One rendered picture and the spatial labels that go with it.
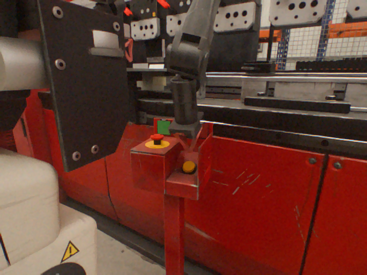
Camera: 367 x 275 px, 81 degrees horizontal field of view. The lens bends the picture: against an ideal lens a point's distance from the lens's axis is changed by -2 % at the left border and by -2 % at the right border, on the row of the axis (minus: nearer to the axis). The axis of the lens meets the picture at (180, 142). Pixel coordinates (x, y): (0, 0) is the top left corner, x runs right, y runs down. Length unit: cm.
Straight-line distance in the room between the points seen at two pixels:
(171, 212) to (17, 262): 50
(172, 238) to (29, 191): 58
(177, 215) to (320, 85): 60
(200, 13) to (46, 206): 42
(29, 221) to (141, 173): 40
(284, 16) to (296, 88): 23
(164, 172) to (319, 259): 58
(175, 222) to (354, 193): 51
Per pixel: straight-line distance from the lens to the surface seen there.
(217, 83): 117
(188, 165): 64
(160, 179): 60
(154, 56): 108
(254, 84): 84
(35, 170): 26
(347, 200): 78
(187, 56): 47
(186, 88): 49
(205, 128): 68
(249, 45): 142
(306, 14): 82
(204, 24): 49
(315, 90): 82
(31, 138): 170
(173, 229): 75
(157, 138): 63
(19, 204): 26
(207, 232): 100
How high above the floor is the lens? 98
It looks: 18 degrees down
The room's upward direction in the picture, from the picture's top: straight up
